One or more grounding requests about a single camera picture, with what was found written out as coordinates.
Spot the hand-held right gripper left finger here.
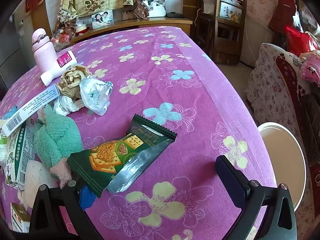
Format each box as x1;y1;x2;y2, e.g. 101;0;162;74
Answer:
29;179;105;240

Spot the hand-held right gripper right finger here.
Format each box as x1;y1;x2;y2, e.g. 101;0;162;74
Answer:
215;155;298;240

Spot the green cracker packet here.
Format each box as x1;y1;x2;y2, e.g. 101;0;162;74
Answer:
68;113;178;198

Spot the white bucket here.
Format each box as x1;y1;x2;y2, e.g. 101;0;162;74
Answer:
257;122;307;213

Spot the green white milk carton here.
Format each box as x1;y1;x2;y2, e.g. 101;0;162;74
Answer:
5;121;38;190

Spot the white tissue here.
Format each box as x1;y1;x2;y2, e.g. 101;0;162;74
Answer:
53;96;84;116

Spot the white plastic bag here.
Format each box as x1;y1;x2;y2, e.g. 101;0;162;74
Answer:
79;76;113;116

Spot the white paper wrapper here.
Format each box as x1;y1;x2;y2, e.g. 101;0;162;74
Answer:
1;84;61;137

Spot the blue face mask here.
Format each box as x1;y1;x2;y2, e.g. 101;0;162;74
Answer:
5;106;18;118

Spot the brown paper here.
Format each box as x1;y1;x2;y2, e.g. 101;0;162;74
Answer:
57;65;92;98

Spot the white foam sponge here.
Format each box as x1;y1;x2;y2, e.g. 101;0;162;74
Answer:
24;160;62;205

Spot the green plush toy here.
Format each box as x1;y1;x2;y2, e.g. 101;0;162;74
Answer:
34;104;84;189

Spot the yellow green small carton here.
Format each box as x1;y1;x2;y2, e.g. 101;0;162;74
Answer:
10;202;32;233

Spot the floral covered sofa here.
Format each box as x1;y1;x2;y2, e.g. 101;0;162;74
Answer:
244;42;320;230

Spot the brown jacket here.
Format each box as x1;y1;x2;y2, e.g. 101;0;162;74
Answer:
300;97;320;165

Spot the pink floral tablecloth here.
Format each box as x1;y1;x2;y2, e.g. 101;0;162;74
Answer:
0;26;278;240

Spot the red patterned sofa throw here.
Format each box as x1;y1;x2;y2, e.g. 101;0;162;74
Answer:
275;52;308;135

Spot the white bottle magenta label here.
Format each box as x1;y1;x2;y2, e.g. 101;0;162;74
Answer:
40;50;77;86

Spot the dark wooden chair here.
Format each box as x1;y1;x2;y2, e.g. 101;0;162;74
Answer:
195;0;248;65

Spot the pink printed blanket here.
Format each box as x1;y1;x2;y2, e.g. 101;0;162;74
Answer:
300;50;320;85

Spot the pink water bottle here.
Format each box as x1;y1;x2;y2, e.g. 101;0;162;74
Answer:
31;28;57;73

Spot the red plastic bag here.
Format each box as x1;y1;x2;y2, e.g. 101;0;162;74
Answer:
285;25;318;58

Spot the plastic wrapped gift basket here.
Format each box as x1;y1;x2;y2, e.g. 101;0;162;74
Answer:
51;17;90;50

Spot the framed picture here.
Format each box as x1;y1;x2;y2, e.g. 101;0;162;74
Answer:
219;1;243;23

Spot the grey refrigerator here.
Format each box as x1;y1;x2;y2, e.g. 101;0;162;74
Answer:
0;15;33;93

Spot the wooden cabinet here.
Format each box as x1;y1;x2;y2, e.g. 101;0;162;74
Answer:
70;17;193;44

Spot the red hanging garment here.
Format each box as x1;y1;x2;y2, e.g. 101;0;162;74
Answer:
269;0;298;33

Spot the framed couple photo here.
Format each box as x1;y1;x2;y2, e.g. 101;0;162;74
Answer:
91;9;115;30

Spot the tall floral dust cover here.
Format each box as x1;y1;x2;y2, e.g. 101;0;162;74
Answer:
235;0;280;30

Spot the framed wedding photo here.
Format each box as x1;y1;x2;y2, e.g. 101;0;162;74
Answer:
147;0;167;18

